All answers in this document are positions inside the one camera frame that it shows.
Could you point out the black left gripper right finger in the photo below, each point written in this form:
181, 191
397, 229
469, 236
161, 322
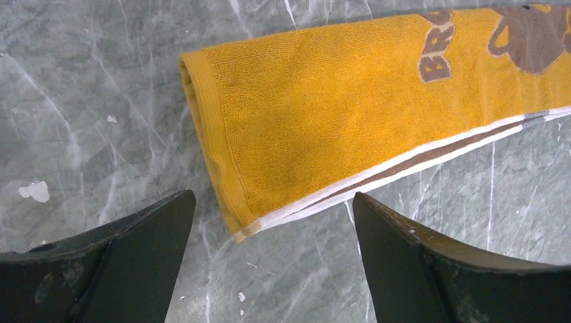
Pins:
417, 274

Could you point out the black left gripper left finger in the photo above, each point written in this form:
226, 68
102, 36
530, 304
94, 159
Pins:
123, 271

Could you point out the yellow grey patterned towel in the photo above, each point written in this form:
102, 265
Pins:
293, 123

